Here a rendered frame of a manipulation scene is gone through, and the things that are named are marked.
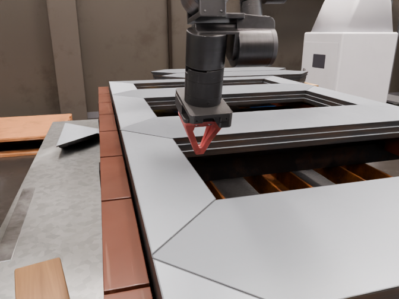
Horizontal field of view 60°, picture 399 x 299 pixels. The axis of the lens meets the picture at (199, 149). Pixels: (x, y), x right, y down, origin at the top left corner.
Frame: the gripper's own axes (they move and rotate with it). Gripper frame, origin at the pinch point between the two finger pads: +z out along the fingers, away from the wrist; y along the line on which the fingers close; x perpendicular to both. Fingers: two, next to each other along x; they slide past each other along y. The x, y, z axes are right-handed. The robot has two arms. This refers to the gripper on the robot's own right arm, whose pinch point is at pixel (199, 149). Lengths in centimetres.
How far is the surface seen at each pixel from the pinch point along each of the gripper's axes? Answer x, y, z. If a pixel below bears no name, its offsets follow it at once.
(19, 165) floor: 86, 218, 142
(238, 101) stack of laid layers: -28, 49, 16
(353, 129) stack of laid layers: -37.4, 7.5, 3.9
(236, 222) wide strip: 2.6, -22.9, -5.6
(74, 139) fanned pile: 25, 54, 27
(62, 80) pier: 59, 367, 127
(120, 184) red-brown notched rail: 13.5, -5.3, 1.3
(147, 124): 6.1, 18.8, 4.8
